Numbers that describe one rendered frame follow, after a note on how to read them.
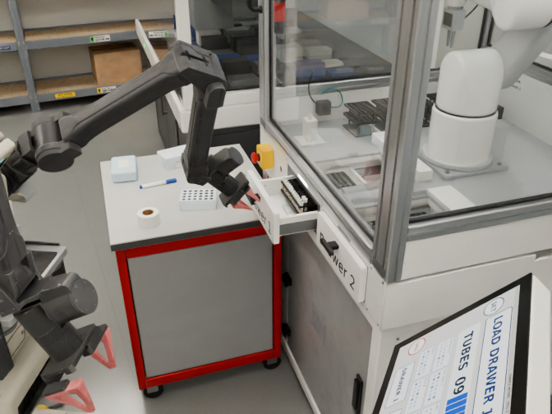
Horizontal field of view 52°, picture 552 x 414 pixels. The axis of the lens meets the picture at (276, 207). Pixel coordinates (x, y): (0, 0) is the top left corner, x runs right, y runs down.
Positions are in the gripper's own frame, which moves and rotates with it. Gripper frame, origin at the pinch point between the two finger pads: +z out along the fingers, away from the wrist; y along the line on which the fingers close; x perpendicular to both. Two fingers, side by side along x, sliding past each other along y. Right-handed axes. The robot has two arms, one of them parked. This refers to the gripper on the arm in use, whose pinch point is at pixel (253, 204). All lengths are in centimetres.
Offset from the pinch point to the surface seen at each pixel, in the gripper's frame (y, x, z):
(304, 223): 6.4, -10.0, 11.4
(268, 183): 5.1, 14.3, 7.8
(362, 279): 10.5, -43.2, 11.1
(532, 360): 28, -101, -14
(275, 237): -1.8, -11.6, 6.1
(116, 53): -48, 371, 25
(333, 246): 10.1, -29.7, 8.3
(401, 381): 9, -84, -6
